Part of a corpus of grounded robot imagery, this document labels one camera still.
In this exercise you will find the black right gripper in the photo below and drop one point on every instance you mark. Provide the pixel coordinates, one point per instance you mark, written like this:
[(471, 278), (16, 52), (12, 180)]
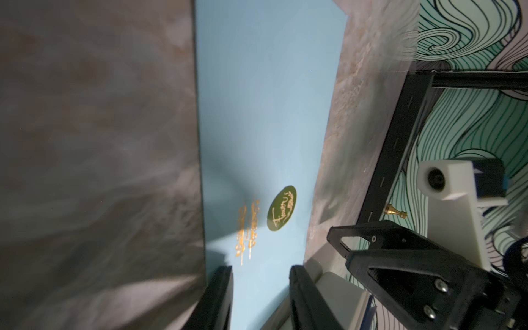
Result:
[(435, 289)]

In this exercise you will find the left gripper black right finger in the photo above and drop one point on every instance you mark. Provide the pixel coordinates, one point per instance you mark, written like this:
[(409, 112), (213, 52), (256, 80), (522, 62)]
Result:
[(308, 308)]

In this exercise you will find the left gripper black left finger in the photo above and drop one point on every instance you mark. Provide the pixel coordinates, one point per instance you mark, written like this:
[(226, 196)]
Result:
[(214, 309)]

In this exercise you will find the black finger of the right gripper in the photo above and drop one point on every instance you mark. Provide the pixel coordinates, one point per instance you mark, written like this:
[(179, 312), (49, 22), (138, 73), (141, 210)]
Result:
[(376, 235)]

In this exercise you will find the light blue envelope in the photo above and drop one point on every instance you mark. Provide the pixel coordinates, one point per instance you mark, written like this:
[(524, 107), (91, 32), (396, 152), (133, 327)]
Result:
[(265, 79)]

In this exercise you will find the white plastic storage box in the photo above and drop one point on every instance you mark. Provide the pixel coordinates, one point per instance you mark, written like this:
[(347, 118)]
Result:
[(352, 306)]

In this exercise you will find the gold chess piece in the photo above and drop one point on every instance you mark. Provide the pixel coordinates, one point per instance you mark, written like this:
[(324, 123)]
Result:
[(391, 210)]

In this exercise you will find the black white chessboard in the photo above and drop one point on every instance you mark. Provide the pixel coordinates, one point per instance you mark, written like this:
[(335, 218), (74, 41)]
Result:
[(408, 110)]

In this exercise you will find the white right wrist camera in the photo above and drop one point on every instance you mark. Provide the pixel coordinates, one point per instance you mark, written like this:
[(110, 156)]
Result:
[(458, 192)]

